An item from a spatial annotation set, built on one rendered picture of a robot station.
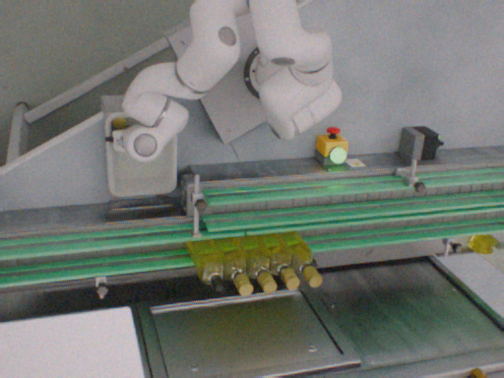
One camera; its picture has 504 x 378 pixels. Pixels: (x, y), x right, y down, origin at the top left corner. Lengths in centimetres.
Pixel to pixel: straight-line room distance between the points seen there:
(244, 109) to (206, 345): 61
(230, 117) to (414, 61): 58
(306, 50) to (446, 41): 88
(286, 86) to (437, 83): 79
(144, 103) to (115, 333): 55
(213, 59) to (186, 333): 69
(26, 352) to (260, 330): 54
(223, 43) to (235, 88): 50
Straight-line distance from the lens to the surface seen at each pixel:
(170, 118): 132
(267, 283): 145
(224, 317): 157
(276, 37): 108
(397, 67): 185
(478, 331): 174
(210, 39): 112
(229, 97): 161
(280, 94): 123
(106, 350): 148
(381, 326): 167
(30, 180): 169
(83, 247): 154
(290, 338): 152
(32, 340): 154
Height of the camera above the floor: 231
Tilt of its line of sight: 60 degrees down
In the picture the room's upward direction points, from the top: 145 degrees clockwise
